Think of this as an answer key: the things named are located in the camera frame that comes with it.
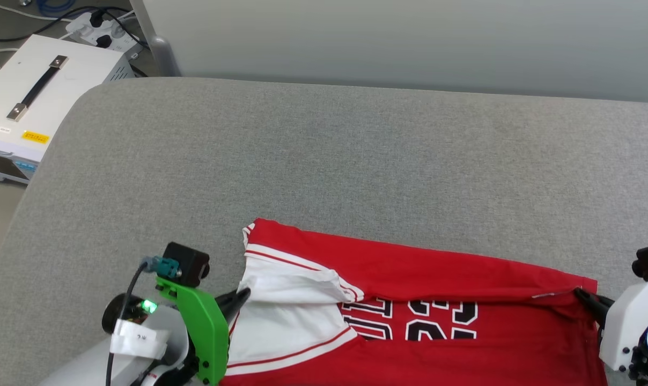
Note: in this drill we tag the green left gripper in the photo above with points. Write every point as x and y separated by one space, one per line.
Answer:
208 332

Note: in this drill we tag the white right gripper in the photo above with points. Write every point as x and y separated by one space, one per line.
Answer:
630 321

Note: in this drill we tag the red white basketball jersey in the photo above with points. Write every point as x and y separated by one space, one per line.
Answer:
436 279

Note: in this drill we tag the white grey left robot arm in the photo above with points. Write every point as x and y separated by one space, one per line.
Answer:
88 364

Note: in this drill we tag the white paper tape label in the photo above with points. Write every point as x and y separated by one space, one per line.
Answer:
139 338

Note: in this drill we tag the yellow warning label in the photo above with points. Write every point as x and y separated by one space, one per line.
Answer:
35 137

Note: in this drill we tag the white power supply box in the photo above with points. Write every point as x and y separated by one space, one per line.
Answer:
72 86

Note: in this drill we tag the black power plug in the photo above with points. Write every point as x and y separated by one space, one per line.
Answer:
96 19
104 41

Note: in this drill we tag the white power strip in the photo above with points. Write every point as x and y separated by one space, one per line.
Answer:
115 35

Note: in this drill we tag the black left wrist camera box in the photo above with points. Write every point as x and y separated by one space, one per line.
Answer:
187 262

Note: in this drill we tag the grey metal frame leg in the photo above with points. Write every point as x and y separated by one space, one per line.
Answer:
160 48

